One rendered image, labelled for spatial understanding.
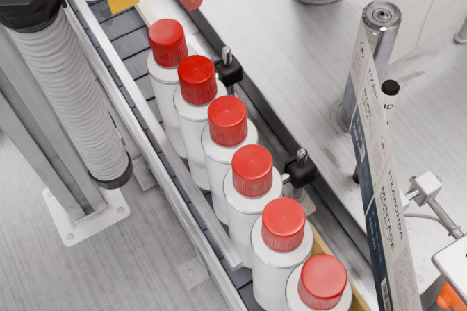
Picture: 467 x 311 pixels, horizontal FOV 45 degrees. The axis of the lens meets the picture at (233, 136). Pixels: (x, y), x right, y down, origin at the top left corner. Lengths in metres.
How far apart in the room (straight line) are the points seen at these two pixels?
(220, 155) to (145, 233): 0.24
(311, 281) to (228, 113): 0.15
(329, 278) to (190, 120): 0.20
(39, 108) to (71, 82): 0.19
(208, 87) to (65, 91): 0.18
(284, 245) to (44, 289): 0.36
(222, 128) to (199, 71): 0.06
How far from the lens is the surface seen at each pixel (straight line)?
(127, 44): 0.80
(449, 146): 0.73
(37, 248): 0.74
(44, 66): 0.33
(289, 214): 0.43
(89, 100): 0.37
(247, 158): 0.45
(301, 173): 0.63
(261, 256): 0.47
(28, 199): 0.77
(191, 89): 0.50
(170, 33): 0.53
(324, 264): 0.42
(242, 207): 0.48
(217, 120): 0.47
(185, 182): 0.58
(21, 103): 0.54
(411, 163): 0.70
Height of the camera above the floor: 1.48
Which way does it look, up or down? 60 degrees down
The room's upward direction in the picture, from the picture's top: 5 degrees counter-clockwise
